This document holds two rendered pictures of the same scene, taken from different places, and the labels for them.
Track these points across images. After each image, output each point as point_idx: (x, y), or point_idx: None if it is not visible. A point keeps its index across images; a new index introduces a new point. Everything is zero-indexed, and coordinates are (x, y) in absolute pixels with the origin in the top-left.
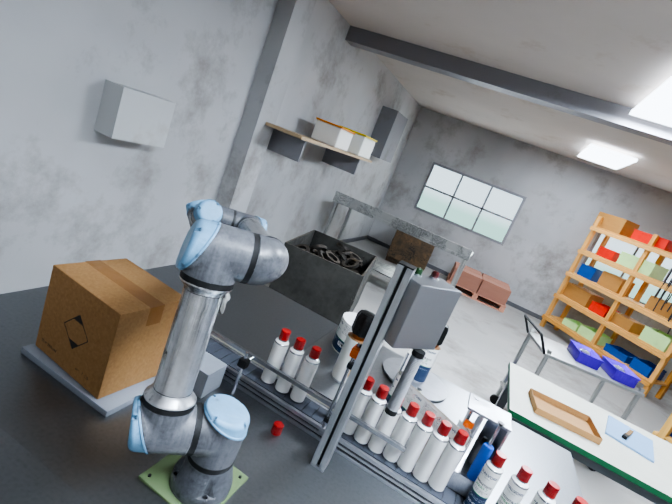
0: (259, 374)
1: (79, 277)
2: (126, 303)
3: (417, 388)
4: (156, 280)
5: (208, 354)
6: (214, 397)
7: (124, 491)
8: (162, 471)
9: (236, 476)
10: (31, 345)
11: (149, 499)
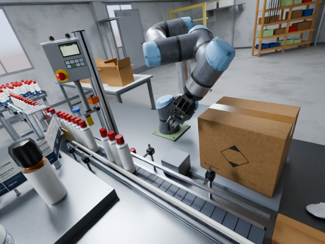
0: (135, 174)
1: (271, 104)
2: (228, 100)
3: (46, 130)
4: (231, 123)
5: (174, 163)
6: (169, 98)
7: (192, 123)
8: (183, 128)
9: (156, 132)
10: (287, 159)
11: (184, 123)
